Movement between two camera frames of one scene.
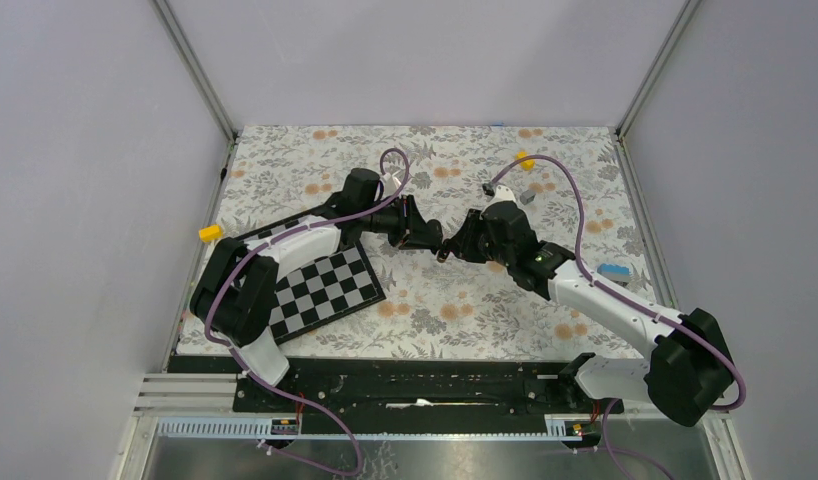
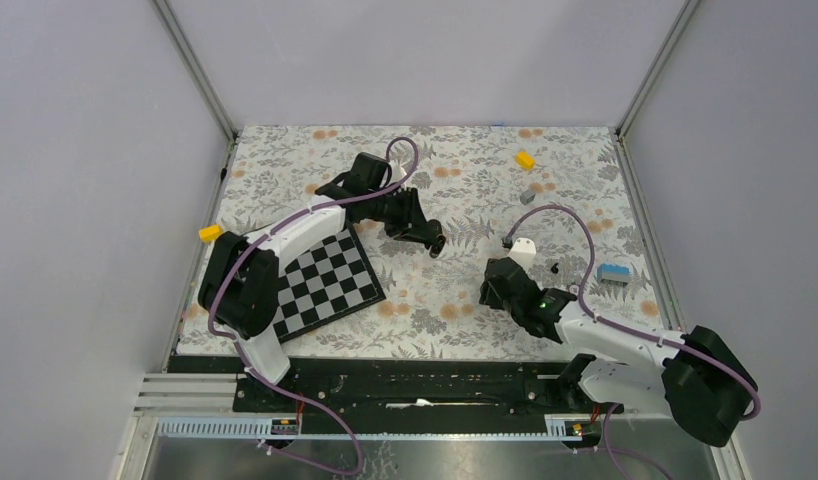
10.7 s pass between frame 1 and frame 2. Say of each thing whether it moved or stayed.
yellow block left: stayed
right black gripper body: moved
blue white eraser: stayed
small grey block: stayed
